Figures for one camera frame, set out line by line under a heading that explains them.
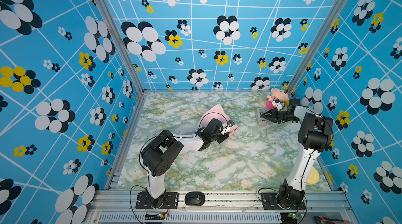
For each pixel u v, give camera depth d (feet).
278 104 3.16
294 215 2.32
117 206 2.44
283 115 2.90
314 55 3.15
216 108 3.16
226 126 2.53
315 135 1.91
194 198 2.39
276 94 3.56
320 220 2.23
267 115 3.17
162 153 1.60
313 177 2.58
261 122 3.26
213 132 2.37
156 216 2.34
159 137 1.69
